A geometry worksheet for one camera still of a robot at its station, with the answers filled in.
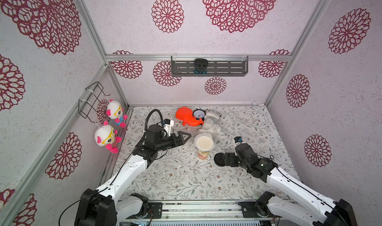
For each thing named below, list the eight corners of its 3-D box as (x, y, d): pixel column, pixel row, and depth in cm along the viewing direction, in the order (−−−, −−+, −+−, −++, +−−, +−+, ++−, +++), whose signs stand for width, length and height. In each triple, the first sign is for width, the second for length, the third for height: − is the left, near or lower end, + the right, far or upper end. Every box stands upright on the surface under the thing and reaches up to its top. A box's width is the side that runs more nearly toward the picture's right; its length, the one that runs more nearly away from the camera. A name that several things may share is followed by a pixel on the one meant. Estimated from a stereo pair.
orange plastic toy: (191, 133, 106) (191, 128, 101) (174, 117, 116) (174, 111, 110) (203, 125, 111) (204, 119, 105) (186, 110, 121) (186, 104, 115)
